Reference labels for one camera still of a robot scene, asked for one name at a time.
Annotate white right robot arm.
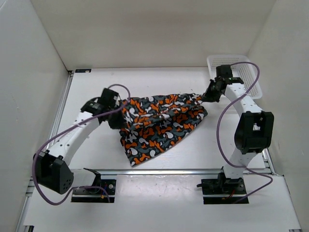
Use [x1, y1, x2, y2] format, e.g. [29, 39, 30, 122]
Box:
[201, 77, 274, 193]

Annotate orange camouflage shorts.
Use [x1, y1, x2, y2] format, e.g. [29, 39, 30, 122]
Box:
[119, 93, 208, 166]

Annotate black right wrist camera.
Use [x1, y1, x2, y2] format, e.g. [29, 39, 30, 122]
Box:
[216, 65, 233, 79]

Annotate white plastic mesh basket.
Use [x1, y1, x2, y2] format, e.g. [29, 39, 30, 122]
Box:
[207, 55, 257, 89]

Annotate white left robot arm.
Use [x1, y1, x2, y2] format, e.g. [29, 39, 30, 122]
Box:
[32, 100, 124, 195]

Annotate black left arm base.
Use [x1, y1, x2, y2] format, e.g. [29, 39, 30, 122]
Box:
[71, 168, 117, 203]

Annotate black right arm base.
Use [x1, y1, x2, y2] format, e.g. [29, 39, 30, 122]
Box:
[197, 172, 249, 205]

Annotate aluminium front rail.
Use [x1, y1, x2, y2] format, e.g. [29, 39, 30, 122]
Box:
[97, 169, 221, 175]

